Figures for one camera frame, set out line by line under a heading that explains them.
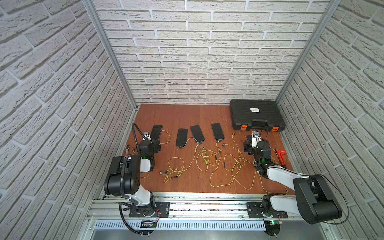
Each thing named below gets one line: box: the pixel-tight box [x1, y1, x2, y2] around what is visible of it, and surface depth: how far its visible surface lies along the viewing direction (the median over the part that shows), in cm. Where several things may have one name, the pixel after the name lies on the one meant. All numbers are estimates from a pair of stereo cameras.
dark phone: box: [211, 122, 225, 142], surface depth 107 cm
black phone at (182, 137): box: [175, 128, 188, 149], surface depth 103 cm
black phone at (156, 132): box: [150, 125, 163, 141], surface depth 105 cm
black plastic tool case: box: [230, 99, 286, 132], surface depth 109 cm
